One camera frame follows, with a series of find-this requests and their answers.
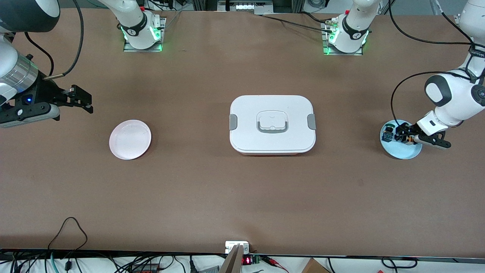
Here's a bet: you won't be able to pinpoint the grey wooden bar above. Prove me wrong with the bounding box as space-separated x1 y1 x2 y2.
219 245 243 273

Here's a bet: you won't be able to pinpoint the light blue round plate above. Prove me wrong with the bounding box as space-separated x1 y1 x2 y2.
380 119 422 160

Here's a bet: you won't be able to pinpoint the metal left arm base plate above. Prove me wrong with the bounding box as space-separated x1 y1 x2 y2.
321 19 363 56

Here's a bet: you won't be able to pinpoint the black looped table cable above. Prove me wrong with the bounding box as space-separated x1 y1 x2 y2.
47 217 88 251

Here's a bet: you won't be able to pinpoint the black cable to arm base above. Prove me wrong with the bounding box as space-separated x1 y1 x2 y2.
258 14 334 31

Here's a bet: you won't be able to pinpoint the white lunch box grey handle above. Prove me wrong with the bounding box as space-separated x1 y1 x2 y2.
229 95 316 155

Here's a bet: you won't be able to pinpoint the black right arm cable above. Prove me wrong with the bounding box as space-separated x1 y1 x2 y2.
25 0 84 80

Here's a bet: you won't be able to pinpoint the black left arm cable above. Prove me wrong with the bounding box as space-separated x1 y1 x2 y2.
387 0 485 128

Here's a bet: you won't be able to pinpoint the black cable loop below table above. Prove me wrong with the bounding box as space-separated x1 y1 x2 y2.
381 257 418 269

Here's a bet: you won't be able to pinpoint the aluminium frame with lights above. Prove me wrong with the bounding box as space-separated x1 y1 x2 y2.
191 0 304 14

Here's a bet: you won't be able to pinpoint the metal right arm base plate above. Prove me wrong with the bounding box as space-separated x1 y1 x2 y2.
123 17 166 52

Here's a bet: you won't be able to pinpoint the red clip lead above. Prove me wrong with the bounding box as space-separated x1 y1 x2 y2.
261 256 289 273

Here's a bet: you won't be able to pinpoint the small white socket box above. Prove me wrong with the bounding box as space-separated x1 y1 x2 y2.
225 241 250 254

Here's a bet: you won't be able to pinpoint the brown cardboard box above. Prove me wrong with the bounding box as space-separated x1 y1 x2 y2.
301 258 330 273

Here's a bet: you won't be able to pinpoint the pink round plate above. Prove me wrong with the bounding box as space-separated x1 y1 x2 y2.
109 119 152 160

